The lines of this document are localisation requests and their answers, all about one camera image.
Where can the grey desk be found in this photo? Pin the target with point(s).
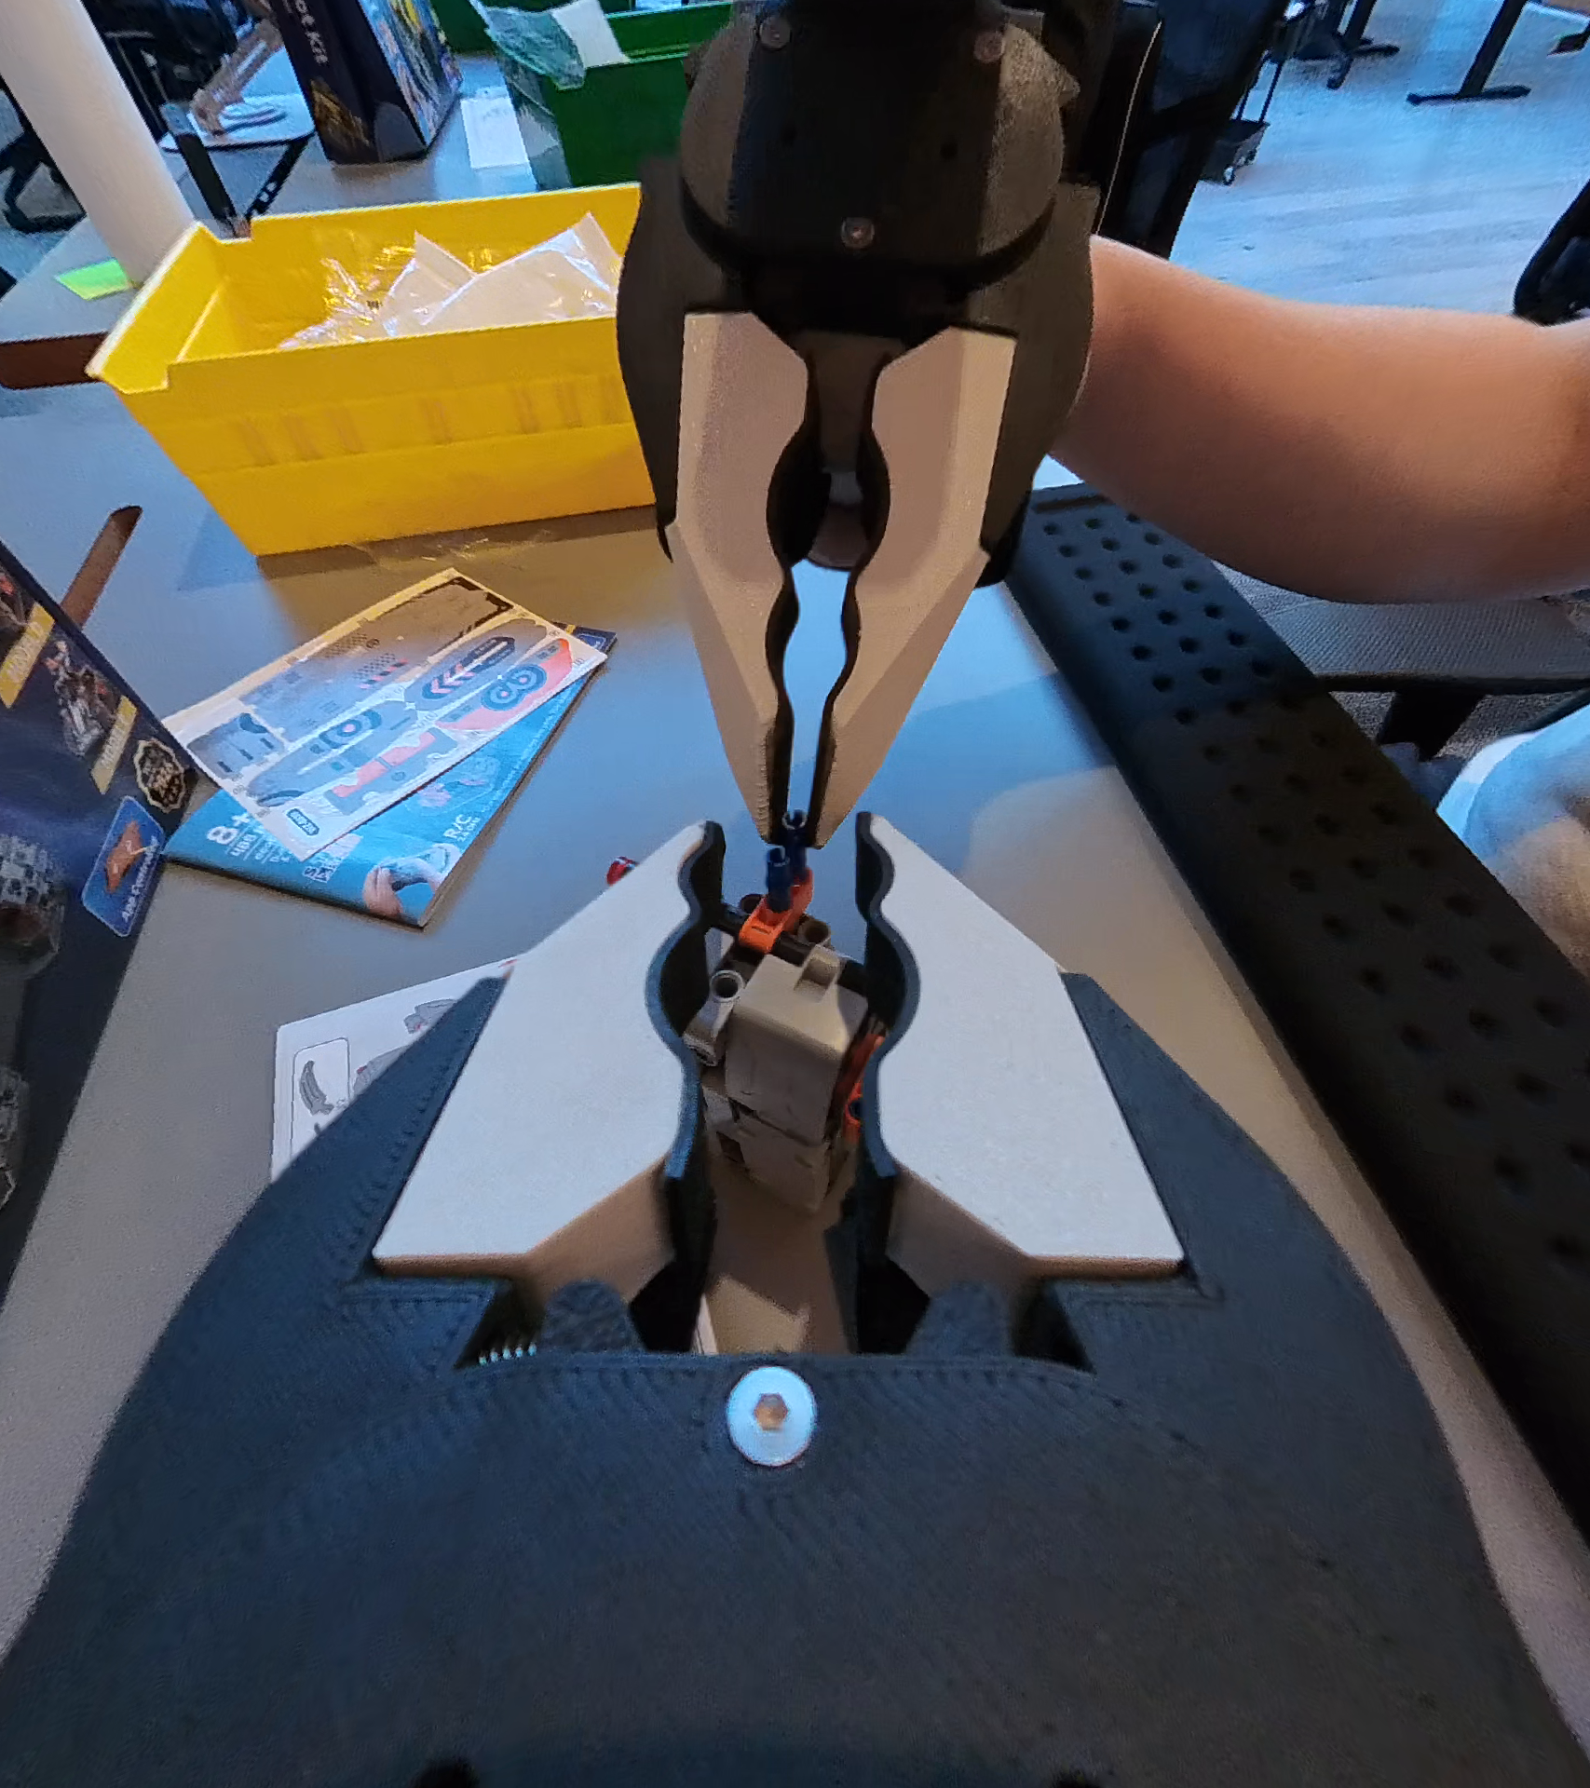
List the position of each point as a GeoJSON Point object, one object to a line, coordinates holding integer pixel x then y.
{"type": "Point", "coordinates": [633, 726]}

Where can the green plastic bin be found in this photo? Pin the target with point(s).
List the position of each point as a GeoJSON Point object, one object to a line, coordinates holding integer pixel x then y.
{"type": "Point", "coordinates": [627, 125]}

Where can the black perforated panel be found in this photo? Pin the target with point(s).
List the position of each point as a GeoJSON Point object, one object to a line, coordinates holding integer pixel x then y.
{"type": "Point", "coordinates": [1298, 838]}

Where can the white instruction booklet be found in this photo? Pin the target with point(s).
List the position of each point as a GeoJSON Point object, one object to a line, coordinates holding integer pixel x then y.
{"type": "Point", "coordinates": [346, 1062]}

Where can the person's right forearm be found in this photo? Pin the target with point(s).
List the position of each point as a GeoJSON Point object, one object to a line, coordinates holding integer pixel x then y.
{"type": "Point", "coordinates": [1367, 432]}

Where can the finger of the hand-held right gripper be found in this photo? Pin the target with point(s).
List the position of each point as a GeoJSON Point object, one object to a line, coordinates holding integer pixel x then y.
{"type": "Point", "coordinates": [940, 531]}
{"type": "Point", "coordinates": [732, 531]}

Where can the person's white shirt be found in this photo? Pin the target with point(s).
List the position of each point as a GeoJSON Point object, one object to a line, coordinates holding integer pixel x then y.
{"type": "Point", "coordinates": [1577, 838]}

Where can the grey chair armrest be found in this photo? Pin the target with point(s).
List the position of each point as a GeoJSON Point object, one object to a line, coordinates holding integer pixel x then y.
{"type": "Point", "coordinates": [1437, 656]}

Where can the printed sticker sheet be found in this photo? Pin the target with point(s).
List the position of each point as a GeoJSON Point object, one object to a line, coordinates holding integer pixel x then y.
{"type": "Point", "coordinates": [361, 711]}

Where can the white water bottle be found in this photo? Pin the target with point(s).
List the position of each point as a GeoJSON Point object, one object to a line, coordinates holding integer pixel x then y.
{"type": "Point", "coordinates": [67, 125]}

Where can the clear plastic bags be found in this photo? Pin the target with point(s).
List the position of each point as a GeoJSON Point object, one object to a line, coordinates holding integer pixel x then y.
{"type": "Point", "coordinates": [488, 292]}

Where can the yellow plastic bin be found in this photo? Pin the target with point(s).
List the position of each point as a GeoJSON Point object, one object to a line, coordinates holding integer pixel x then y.
{"type": "Point", "coordinates": [389, 447]}

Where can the blue connector pin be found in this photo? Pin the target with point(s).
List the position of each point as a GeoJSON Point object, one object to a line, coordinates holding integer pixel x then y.
{"type": "Point", "coordinates": [788, 851]}

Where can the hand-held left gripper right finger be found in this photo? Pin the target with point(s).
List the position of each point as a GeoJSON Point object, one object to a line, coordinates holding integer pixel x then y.
{"type": "Point", "coordinates": [1018, 1117]}

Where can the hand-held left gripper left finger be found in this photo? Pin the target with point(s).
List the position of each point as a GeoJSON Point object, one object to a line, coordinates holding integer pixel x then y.
{"type": "Point", "coordinates": [544, 1117]}

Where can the green sticky note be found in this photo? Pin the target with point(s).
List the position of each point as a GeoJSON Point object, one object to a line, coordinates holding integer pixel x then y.
{"type": "Point", "coordinates": [93, 279]}

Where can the black rolling cart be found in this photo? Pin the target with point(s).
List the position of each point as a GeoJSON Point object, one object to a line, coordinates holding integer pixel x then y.
{"type": "Point", "coordinates": [1242, 140]}

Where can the grey toy robot model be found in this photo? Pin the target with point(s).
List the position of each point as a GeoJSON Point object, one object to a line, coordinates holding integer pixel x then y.
{"type": "Point", "coordinates": [780, 1034]}

